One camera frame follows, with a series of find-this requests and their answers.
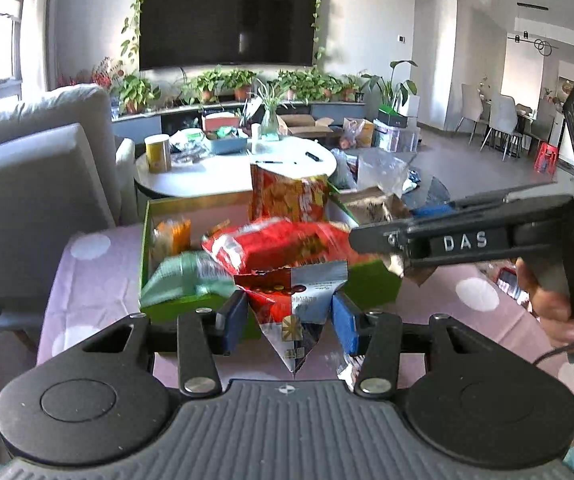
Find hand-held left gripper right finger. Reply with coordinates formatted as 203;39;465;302
330;291;500;396

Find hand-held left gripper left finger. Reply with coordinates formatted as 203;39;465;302
79;288;252;397

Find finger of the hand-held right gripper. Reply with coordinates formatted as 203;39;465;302
411;183;574;221
349;222;416;256

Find brown snack packet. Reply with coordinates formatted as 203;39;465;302
339;187;436;289

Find green cardboard box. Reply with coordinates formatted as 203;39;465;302
139;194;403;327

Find red silver chocolate snack packet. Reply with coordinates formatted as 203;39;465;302
234;262;350;376

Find green snack packet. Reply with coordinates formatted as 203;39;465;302
141;252;238;306

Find red yellow noodle snack packet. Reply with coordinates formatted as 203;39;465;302
249;162;330;224

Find clear biscuit packet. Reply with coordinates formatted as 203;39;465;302
154;217;193;256

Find person's right hand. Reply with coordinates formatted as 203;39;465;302
515;257;574;344

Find dark glass coffee table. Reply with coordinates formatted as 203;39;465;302
331;169;450;209

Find small red packet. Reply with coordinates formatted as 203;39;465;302
496;267;520;301

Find red plastic stool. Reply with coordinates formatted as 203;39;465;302
533;142;560;174

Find grey dining chair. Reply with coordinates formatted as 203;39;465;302
481;94;523;161
454;83;486;144

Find clear storage bins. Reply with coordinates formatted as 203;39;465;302
372;118;420;152

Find green and black box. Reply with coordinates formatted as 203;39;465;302
377;103;410;129

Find pink dotted tablecloth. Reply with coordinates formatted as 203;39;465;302
36;222;574;442

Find large-leaf plant in white planter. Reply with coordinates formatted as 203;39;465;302
361;59;420;119

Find open cardboard box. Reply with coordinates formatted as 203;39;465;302
276;113;336;139

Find white round table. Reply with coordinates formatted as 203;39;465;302
134;137;338;201

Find glass vase with plant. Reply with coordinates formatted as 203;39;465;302
254;79;288;136

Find blue basket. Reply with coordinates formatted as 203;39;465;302
205;132;249;155

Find yellow can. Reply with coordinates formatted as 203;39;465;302
145;133;173;174

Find pink box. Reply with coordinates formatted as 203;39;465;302
201;112;242;134

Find grey television cabinet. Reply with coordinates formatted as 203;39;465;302
110;100;368;146

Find row of potted plants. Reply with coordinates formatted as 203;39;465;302
116;64;368;114

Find grey armchair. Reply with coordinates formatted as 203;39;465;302
0;83;138;334

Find red flower decoration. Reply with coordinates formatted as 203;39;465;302
56;57;123;91

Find trailing vine plant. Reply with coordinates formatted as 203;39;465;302
119;0;328;69

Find black cable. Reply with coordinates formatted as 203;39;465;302
536;332;574;366

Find wall television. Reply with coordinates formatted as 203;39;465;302
139;0;320;71

